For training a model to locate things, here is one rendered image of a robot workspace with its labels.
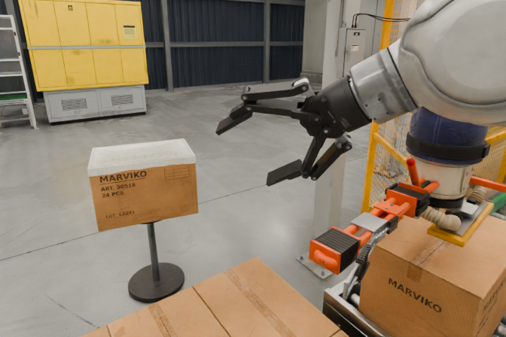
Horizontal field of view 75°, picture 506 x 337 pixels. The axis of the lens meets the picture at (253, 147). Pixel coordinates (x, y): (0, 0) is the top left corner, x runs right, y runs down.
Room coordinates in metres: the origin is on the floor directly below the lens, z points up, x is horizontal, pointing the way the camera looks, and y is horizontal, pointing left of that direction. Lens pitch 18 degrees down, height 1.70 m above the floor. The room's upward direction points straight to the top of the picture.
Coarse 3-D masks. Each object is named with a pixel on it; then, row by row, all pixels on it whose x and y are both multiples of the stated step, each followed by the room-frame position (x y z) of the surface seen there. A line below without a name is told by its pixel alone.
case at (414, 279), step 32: (416, 224) 1.23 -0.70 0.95; (480, 224) 1.23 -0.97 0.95; (384, 256) 1.05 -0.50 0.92; (416, 256) 1.01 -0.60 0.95; (448, 256) 1.01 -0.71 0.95; (480, 256) 1.01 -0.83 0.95; (384, 288) 1.04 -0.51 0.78; (416, 288) 0.95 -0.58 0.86; (448, 288) 0.88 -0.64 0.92; (480, 288) 0.85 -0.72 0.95; (384, 320) 1.02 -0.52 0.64; (416, 320) 0.93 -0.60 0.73; (448, 320) 0.86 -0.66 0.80; (480, 320) 0.84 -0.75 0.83
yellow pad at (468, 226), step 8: (464, 200) 1.03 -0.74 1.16; (472, 200) 0.99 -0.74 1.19; (480, 208) 0.97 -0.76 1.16; (488, 208) 0.98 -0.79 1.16; (464, 216) 0.93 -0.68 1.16; (480, 216) 0.93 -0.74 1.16; (432, 224) 0.89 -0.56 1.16; (464, 224) 0.88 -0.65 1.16; (472, 224) 0.88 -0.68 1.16; (432, 232) 0.85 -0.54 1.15; (440, 232) 0.84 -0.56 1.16; (448, 232) 0.84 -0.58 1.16; (456, 232) 0.83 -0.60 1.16; (464, 232) 0.84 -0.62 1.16; (472, 232) 0.85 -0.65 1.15; (448, 240) 0.82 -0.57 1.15; (456, 240) 0.81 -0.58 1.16; (464, 240) 0.80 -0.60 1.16
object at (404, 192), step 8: (392, 184) 0.88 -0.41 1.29; (400, 184) 0.89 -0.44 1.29; (408, 184) 0.87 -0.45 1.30; (392, 192) 0.83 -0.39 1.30; (400, 192) 0.85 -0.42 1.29; (408, 192) 0.85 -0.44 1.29; (416, 192) 0.85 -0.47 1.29; (424, 192) 0.84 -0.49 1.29; (384, 200) 0.85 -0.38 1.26; (400, 200) 0.81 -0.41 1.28; (408, 200) 0.80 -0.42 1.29; (416, 200) 0.78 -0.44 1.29; (424, 200) 0.80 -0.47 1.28; (416, 208) 0.79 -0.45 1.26; (424, 208) 0.81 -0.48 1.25; (408, 216) 0.79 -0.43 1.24; (416, 216) 0.78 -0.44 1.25
